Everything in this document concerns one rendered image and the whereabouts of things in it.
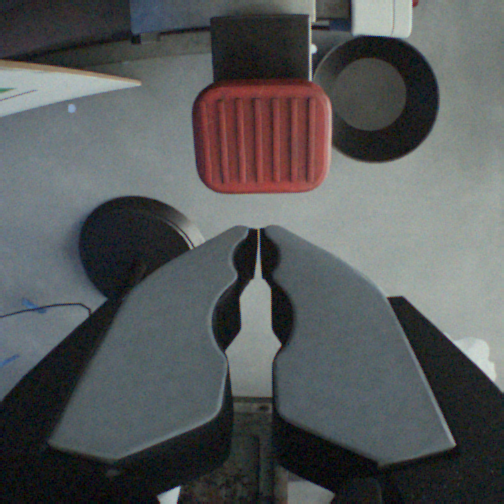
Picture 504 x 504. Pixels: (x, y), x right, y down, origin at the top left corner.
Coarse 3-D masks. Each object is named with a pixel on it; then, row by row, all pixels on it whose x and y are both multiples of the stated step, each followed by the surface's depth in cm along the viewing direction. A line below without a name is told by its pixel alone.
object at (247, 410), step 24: (240, 408) 143; (264, 408) 141; (240, 432) 137; (264, 432) 137; (240, 456) 129; (264, 456) 128; (216, 480) 120; (240, 480) 121; (264, 480) 120; (288, 480) 148
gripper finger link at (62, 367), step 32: (96, 320) 8; (64, 352) 7; (32, 384) 6; (64, 384) 6; (0, 416) 6; (32, 416) 6; (0, 448) 5; (32, 448) 5; (0, 480) 5; (32, 480) 5; (64, 480) 5; (96, 480) 5
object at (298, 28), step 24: (216, 24) 22; (240, 24) 22; (264, 24) 22; (288, 24) 22; (216, 48) 23; (240, 48) 23; (264, 48) 23; (288, 48) 23; (216, 72) 23; (240, 72) 23; (264, 72) 23; (288, 72) 23
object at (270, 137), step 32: (224, 96) 19; (256, 96) 19; (288, 96) 19; (320, 96) 19; (192, 128) 20; (224, 128) 20; (256, 128) 20; (288, 128) 20; (320, 128) 20; (224, 160) 21; (256, 160) 20; (288, 160) 21; (320, 160) 20; (224, 192) 22; (256, 192) 22; (288, 192) 22
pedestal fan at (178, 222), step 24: (96, 216) 105; (120, 216) 104; (144, 216) 104; (168, 216) 105; (96, 240) 108; (120, 240) 108; (144, 240) 107; (168, 240) 107; (192, 240) 108; (96, 264) 112; (120, 264) 112; (144, 264) 111; (120, 288) 99
